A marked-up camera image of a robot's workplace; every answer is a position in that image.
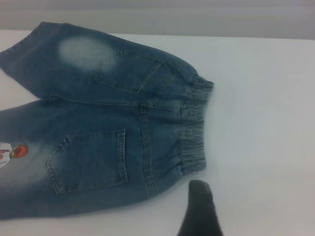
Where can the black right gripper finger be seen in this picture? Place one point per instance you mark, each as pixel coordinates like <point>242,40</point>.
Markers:
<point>199,211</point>

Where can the blue denim shorts with print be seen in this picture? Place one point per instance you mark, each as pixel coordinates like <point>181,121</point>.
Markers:
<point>98,127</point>

